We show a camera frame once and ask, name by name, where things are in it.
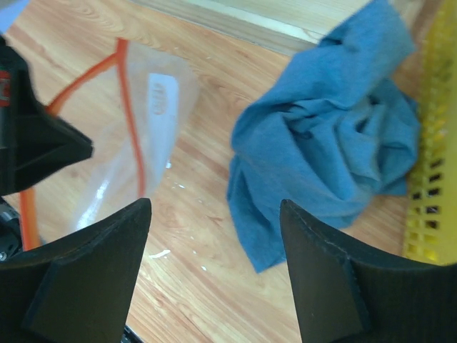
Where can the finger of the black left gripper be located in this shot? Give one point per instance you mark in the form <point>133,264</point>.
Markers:
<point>34,144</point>

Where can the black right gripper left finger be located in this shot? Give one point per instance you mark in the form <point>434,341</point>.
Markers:
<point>77,288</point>

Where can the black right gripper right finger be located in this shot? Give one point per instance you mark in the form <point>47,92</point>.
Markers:
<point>347,291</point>

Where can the clear zip top bag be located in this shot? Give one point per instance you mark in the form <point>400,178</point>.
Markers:
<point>130,105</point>

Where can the yellow plastic basket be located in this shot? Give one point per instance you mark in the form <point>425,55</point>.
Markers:
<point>430,234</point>

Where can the blue crumpled cloth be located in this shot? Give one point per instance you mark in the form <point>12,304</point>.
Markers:
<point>332,133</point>

